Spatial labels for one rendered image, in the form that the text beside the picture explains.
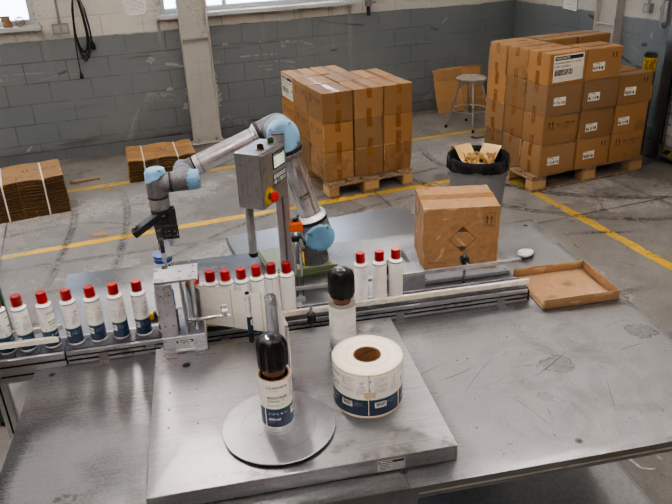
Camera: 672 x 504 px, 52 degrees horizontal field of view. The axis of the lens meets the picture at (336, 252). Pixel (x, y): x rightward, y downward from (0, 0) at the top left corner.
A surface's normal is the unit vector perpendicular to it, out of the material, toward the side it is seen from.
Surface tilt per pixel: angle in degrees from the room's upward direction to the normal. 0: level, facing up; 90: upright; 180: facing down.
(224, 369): 0
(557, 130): 90
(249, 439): 0
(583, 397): 0
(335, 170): 93
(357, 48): 90
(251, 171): 90
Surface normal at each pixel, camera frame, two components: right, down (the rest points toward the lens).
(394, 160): 0.36, 0.40
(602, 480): -0.05, -0.90
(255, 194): -0.40, 0.41
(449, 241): 0.03, 0.44
